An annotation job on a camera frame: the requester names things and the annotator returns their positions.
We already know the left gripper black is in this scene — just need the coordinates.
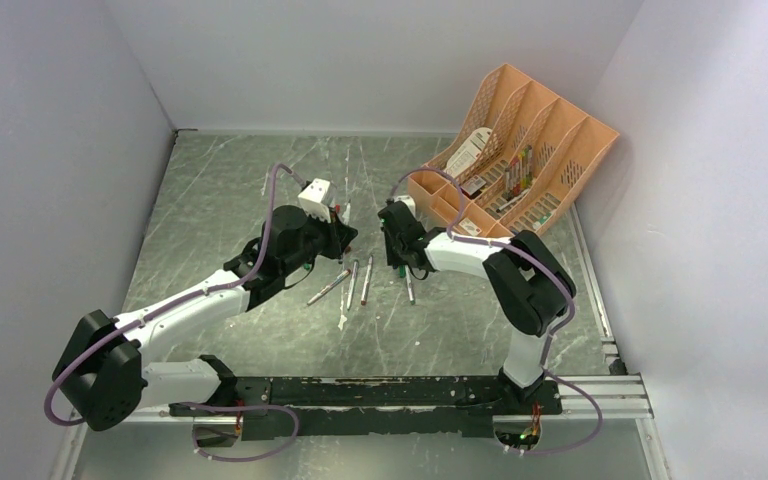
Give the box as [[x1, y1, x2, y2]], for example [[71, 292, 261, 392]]
[[281, 204, 357, 275]]

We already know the white pen green end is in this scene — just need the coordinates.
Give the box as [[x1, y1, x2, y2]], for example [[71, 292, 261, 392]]
[[404, 267, 416, 305]]

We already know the white pen blue cap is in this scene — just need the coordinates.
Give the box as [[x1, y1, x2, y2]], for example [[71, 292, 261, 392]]
[[341, 202, 351, 225]]

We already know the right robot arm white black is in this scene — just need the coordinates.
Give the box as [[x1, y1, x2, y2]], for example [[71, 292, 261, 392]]
[[378, 200, 577, 414]]

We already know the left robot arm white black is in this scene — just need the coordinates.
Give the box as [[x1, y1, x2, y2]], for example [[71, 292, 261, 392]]
[[45, 205, 358, 431]]

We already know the white pen brown end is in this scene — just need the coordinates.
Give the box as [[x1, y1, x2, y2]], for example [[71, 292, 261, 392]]
[[360, 254, 374, 306]]

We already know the white pen red tip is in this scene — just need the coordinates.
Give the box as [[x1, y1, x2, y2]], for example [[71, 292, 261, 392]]
[[306, 269, 352, 306]]

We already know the white pen grey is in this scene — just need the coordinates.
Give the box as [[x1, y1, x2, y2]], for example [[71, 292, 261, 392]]
[[346, 259, 359, 311]]

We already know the pens bundle in organizer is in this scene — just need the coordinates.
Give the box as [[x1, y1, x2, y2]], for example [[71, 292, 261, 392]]
[[495, 144, 534, 214]]

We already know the orange plastic file organizer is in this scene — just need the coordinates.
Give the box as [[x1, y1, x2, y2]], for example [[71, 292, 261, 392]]
[[407, 64, 619, 237]]

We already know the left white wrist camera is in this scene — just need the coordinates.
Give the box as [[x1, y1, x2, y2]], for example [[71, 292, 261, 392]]
[[297, 178, 336, 223]]

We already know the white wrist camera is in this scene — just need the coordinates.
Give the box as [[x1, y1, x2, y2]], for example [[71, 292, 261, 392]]
[[297, 178, 336, 223], [394, 195, 417, 216]]

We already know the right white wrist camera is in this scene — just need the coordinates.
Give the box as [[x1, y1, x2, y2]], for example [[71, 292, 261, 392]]
[[394, 195, 417, 216]]

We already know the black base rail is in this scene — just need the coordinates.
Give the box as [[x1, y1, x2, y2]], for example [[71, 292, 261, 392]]
[[169, 375, 562, 440]]

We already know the aluminium frame rail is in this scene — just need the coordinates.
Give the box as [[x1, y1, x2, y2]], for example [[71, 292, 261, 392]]
[[49, 337, 673, 480]]

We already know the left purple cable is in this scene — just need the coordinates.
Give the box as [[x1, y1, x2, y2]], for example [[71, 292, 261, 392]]
[[43, 163, 307, 464]]

